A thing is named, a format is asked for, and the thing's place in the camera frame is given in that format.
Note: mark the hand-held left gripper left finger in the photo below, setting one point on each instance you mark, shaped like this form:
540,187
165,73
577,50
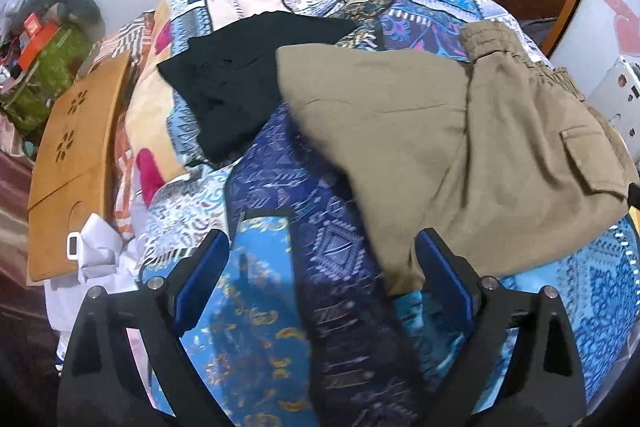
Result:
202,279

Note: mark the wooden lap desk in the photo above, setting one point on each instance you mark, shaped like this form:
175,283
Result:
75,132

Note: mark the white cloth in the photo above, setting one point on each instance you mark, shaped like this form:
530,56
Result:
100,252

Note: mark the blue patchwork blanket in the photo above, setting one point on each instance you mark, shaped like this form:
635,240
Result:
300,207

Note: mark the green fabric basket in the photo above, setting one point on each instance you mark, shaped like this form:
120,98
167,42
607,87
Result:
45,67

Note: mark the orange box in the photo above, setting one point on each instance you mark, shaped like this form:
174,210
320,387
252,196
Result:
37,34

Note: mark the grey bag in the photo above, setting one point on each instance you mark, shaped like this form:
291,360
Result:
540,32

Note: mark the khaki pants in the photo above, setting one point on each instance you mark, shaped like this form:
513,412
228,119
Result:
450,147

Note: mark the white perforated stool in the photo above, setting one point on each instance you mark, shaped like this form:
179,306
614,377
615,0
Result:
617,87

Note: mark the black garment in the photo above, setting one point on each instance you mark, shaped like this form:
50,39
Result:
225,77

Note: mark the orange striped sheet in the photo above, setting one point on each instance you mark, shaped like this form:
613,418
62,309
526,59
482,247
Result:
135,37

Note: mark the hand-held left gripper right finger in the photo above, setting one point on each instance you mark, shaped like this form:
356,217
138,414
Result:
445,274

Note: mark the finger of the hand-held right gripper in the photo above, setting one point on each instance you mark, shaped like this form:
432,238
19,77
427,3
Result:
634,195

